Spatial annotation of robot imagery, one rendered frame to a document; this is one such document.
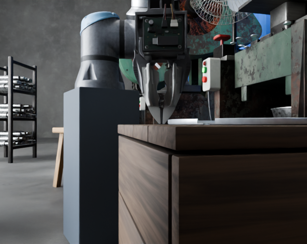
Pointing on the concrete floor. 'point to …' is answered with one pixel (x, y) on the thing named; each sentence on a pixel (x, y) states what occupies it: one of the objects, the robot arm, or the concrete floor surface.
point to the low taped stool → (59, 158)
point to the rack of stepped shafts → (13, 109)
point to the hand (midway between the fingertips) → (161, 115)
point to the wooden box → (216, 184)
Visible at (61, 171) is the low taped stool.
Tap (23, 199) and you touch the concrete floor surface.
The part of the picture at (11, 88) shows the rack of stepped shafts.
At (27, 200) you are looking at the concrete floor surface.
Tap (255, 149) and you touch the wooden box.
